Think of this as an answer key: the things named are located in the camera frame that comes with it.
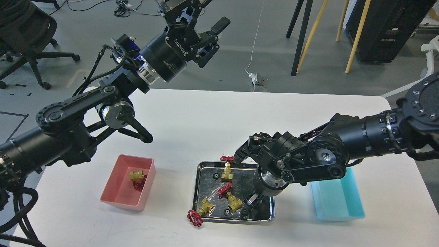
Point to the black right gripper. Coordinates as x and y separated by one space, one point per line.
265 184

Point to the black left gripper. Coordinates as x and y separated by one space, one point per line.
168 53

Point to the brass valve red handle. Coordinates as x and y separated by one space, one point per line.
138 179
234 203
195 217
226 175

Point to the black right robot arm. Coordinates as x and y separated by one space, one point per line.
325 152

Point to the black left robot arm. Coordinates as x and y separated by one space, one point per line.
71 130

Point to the small black gear bottom middle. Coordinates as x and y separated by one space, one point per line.
244 214

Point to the blue plastic box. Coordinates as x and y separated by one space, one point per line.
338 200

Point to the pink plastic box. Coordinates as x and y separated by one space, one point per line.
119 191

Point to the metal tray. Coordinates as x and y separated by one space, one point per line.
207 187

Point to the black stand legs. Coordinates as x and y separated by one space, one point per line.
302 33

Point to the black office chair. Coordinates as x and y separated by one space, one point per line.
25 32

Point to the black cabinet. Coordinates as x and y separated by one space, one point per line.
388 26

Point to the brass valve top red handle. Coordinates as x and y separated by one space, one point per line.
226 175

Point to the brass valve bottom red handle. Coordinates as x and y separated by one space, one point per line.
195 217

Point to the white power adapter with cable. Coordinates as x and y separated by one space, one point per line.
253 76

